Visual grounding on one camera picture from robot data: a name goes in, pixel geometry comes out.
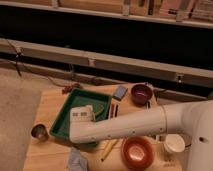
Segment small metal cup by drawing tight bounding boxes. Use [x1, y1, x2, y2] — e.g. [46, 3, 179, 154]
[31, 124, 49, 141]

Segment green plastic tray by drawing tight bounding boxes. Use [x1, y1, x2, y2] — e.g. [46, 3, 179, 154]
[49, 88, 111, 140]

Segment blue sponge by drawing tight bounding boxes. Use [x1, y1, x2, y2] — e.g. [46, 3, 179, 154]
[113, 86, 128, 101]

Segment dark red grapes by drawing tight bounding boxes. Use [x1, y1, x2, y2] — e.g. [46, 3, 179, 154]
[62, 83, 82, 94]

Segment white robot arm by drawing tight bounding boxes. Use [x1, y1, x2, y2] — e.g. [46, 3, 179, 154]
[70, 100, 213, 171]

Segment white cup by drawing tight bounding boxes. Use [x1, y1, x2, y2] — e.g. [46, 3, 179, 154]
[164, 134, 185, 154]

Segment black marker pen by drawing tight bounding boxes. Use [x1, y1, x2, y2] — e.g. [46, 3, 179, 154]
[113, 104, 118, 118]

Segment green cucumber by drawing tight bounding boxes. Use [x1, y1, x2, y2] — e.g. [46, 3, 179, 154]
[95, 105, 104, 117]

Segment red orange bowl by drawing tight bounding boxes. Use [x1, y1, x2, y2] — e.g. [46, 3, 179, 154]
[121, 137, 155, 171]

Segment grey blue cloth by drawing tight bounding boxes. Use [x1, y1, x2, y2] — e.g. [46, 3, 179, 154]
[67, 148, 88, 171]

